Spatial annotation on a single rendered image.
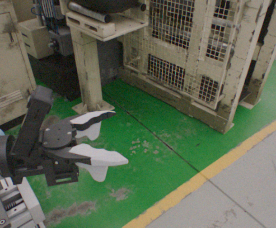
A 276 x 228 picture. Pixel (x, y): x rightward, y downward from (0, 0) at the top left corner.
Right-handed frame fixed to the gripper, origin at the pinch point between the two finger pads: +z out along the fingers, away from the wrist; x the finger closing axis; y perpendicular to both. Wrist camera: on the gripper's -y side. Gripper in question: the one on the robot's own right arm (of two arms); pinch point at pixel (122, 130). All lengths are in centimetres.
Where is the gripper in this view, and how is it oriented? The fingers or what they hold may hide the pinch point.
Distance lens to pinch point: 46.1
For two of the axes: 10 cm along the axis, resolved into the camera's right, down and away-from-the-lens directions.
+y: 0.3, 8.5, 5.2
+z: 9.8, -1.3, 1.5
